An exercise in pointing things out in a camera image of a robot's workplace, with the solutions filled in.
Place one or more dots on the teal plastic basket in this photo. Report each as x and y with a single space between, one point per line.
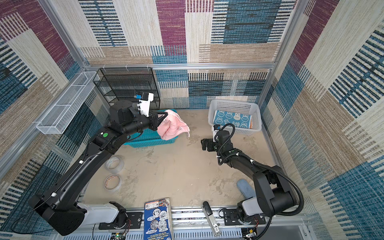
148 138

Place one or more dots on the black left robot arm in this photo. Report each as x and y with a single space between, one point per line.
58 205

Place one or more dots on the pink terry towel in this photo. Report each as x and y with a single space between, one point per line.
172 126

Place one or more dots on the black wire shelf rack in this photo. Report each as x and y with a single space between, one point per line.
117 84

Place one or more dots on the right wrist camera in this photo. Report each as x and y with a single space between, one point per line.
215 129

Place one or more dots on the black silver stapler tool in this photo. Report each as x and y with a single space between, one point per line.
211 219

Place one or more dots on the blue bunny pattern towel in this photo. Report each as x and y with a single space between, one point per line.
238 120

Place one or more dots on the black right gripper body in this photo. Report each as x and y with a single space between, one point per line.
212 146

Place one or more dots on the blue printed package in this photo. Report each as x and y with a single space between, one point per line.
158 220

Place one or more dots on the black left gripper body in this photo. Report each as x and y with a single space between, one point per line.
141 124

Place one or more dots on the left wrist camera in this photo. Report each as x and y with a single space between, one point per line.
145 99

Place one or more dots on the white plastic basket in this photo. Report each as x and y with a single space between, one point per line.
238 107

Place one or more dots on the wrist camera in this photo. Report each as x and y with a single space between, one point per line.
215 129
145 99

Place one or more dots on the white wire mesh tray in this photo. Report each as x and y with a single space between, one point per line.
58 118

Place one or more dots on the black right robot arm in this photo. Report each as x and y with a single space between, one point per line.
276 193

